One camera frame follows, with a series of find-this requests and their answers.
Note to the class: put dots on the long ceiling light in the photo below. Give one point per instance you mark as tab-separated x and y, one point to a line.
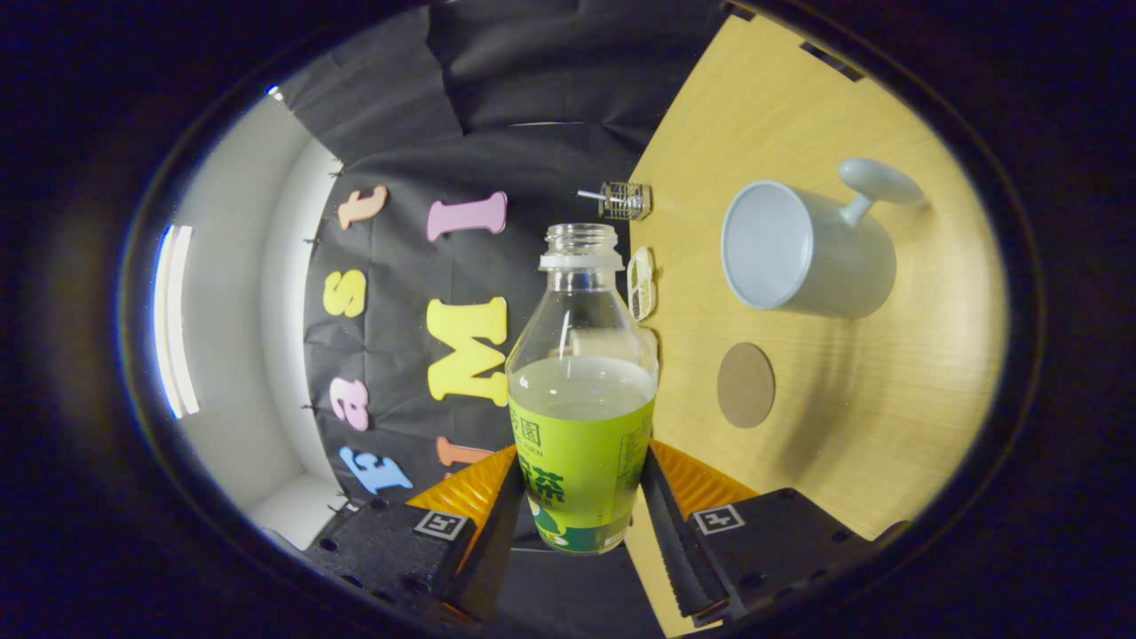
175	319

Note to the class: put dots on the round brown coaster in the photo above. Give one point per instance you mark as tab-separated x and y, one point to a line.
745	386

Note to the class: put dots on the clear juice bottle green label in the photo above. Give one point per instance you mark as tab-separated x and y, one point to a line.
581	461

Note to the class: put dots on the black table edge clamp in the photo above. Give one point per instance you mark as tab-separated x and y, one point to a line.
832	60
737	11

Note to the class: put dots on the white toaster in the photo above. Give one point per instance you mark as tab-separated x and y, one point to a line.
650	342

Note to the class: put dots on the wooden table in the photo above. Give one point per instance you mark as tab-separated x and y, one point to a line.
870	399

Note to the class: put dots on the pale grey cup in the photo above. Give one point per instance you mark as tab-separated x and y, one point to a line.
843	266

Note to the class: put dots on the white divided tray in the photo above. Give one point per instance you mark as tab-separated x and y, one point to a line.
642	284

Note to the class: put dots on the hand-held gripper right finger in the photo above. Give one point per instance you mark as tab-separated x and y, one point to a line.
674	550

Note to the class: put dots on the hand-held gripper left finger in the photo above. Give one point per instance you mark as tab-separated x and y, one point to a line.
497	550

